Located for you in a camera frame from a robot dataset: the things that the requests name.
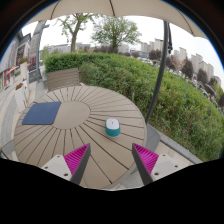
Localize blue mouse pad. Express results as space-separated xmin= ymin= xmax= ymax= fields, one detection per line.
xmin=21 ymin=101 xmax=63 ymax=126

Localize grey storefront building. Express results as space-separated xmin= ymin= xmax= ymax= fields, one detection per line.
xmin=0 ymin=29 xmax=33 ymax=91

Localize dark curved umbrella pole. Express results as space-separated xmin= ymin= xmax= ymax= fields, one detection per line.
xmin=144 ymin=20 xmax=174 ymax=125

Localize white planter box with flowers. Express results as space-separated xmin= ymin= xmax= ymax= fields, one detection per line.
xmin=18 ymin=57 xmax=30 ymax=81
xmin=13 ymin=82 xmax=29 ymax=113

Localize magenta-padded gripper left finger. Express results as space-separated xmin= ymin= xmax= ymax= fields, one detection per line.
xmin=40 ymin=143 xmax=92 ymax=186

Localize white and teal computer mouse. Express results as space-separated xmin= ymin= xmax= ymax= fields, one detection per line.
xmin=105 ymin=117 xmax=122 ymax=138

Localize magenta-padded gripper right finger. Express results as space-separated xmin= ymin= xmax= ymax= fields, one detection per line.
xmin=131 ymin=143 xmax=184 ymax=186

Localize distant apartment buildings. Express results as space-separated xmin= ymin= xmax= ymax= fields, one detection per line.
xmin=46 ymin=38 xmax=223 ymax=88

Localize leafy round tree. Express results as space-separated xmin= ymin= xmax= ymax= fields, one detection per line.
xmin=90 ymin=14 xmax=143 ymax=54

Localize sparse tree with thick trunk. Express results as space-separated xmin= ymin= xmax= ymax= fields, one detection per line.
xmin=54 ymin=13 xmax=98 ymax=54

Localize wooden slatted chair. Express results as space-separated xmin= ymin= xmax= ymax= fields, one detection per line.
xmin=45 ymin=67 xmax=82 ymax=93

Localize green hedge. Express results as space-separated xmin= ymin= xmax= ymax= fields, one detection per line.
xmin=43 ymin=51 xmax=224 ymax=163

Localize tall grey sign pillar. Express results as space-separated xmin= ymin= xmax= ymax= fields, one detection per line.
xmin=28 ymin=20 xmax=50 ymax=84

